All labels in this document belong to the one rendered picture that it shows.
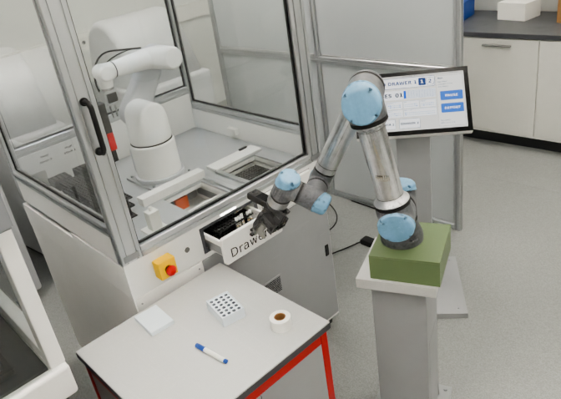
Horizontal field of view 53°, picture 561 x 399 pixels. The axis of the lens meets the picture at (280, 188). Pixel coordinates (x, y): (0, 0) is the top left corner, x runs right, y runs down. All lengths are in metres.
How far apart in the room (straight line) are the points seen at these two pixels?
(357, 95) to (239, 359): 0.87
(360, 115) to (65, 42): 0.87
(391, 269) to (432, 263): 0.15
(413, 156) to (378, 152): 1.11
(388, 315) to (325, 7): 2.17
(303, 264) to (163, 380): 1.06
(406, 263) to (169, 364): 0.84
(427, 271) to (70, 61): 1.31
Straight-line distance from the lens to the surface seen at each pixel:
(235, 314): 1.95
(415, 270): 1.99
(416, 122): 2.68
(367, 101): 1.65
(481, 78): 4.77
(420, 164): 2.85
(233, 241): 2.12
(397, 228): 1.82
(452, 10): 3.27
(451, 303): 3.11
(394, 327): 2.22
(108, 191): 1.93
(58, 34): 1.79
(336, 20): 3.71
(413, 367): 2.33
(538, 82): 4.60
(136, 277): 2.10
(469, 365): 2.84
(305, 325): 1.90
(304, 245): 2.62
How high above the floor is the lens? 1.99
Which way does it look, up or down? 27 degrees down
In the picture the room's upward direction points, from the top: 9 degrees counter-clockwise
